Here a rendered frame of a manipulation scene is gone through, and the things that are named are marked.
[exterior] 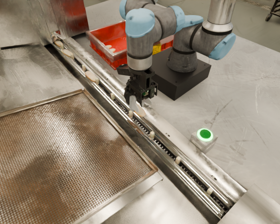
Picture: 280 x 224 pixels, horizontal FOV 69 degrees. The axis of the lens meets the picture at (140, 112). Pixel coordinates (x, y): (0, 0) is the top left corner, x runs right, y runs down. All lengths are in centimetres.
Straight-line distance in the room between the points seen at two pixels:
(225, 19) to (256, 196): 60
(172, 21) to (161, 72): 42
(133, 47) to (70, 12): 88
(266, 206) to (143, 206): 35
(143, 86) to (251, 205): 45
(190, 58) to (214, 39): 18
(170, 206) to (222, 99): 57
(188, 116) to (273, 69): 64
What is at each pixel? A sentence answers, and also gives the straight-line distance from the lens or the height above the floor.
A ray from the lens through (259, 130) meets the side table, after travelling 99.
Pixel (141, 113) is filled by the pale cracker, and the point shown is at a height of 93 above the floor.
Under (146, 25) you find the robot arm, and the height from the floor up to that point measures 128.
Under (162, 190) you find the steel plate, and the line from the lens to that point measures 74.
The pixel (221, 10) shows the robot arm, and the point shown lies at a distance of 85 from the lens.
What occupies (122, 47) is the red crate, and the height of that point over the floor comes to 82.
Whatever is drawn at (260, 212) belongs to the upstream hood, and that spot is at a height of 92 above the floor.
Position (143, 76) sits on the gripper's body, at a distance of 62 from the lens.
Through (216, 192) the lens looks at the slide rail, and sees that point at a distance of 74.
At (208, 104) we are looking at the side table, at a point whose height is 82.
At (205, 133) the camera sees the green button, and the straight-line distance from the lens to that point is 78.
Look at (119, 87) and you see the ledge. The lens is 98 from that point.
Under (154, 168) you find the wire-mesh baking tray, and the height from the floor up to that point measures 89.
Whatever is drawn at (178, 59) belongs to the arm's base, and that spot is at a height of 96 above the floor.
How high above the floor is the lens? 150
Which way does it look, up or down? 48 degrees down
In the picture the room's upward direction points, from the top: straight up
